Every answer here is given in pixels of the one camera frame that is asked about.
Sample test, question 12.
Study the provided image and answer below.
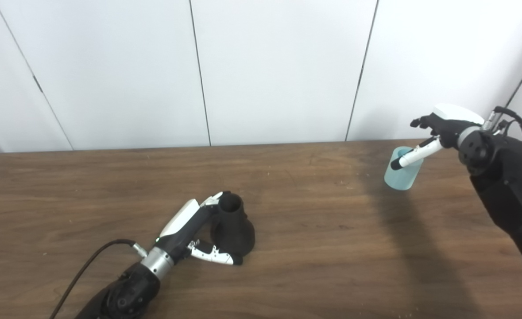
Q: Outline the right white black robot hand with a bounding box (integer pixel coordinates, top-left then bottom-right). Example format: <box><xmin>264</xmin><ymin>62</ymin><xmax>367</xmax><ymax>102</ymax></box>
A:
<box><xmin>391</xmin><ymin>103</ymin><xmax>485</xmax><ymax>171</ymax></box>

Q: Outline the light-blue short hose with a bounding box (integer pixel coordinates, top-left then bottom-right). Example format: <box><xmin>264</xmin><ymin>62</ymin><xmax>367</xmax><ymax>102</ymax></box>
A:
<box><xmin>384</xmin><ymin>146</ymin><xmax>424</xmax><ymax>191</ymax></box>

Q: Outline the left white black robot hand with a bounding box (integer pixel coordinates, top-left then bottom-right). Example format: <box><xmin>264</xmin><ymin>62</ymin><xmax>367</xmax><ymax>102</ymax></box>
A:
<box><xmin>155</xmin><ymin>191</ymin><xmax>244</xmax><ymax>266</ymax></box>

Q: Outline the black flared nozzle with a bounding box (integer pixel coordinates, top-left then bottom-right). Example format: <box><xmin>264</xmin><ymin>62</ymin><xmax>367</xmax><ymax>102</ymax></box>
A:
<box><xmin>210</xmin><ymin>191</ymin><xmax>256</xmax><ymax>260</ymax></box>

